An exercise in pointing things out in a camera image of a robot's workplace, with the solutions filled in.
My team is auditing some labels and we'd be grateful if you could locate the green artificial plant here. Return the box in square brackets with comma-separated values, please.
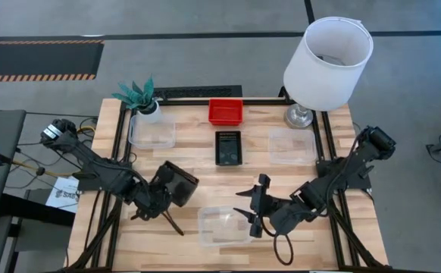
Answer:
[111, 75, 157, 111]

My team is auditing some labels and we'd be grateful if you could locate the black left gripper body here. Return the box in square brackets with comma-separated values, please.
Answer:
[130, 163, 174, 222]

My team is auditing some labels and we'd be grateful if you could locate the black perforated panel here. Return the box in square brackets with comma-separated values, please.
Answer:
[154, 85, 243, 99]

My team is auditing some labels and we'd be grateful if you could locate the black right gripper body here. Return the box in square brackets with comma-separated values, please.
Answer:
[248, 173, 282, 240]

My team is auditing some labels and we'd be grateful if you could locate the white printed paper sheet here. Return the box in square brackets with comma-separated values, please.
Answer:
[45, 175, 80, 214]

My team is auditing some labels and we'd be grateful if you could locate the grey chair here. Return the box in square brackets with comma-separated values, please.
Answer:
[0, 109, 27, 273]

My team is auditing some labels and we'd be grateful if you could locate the white lamp shade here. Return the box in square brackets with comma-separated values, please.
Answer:
[283, 16, 374, 112]

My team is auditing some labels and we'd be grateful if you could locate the black hazard-striped floor mat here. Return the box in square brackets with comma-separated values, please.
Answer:
[0, 39, 105, 83]

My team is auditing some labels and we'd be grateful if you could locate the black aluminium table frame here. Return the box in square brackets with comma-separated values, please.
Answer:
[64, 86, 392, 273]

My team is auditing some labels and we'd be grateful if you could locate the yellow cable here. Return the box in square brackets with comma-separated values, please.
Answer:
[12, 126, 96, 178]

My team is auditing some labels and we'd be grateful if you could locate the silver lamp base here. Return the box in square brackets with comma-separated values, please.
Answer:
[283, 102, 315, 130]

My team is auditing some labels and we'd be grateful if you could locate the clear plastic container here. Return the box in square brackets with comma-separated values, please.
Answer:
[267, 127, 318, 165]
[127, 112, 177, 150]
[197, 205, 254, 248]

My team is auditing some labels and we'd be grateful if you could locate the white plant pot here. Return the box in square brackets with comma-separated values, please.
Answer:
[134, 100, 164, 124]

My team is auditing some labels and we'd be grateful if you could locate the black beam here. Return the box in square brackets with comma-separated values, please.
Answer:
[0, 192, 77, 228]

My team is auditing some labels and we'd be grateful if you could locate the black cable loop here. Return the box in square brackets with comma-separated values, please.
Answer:
[272, 218, 295, 267]

